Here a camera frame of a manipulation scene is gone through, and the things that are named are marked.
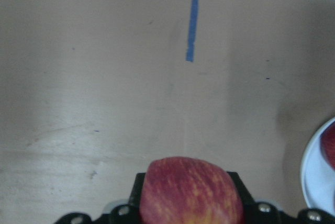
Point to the red apple back on plate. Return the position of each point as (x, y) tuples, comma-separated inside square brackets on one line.
[(327, 145)]

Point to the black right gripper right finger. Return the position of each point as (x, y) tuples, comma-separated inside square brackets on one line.
[(264, 212)]

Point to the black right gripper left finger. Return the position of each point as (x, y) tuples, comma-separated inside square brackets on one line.
[(125, 213)]

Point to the red yellow apple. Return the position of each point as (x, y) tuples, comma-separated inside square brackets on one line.
[(186, 190)]

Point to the white round plate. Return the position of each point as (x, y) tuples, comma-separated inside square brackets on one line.
[(316, 175)]

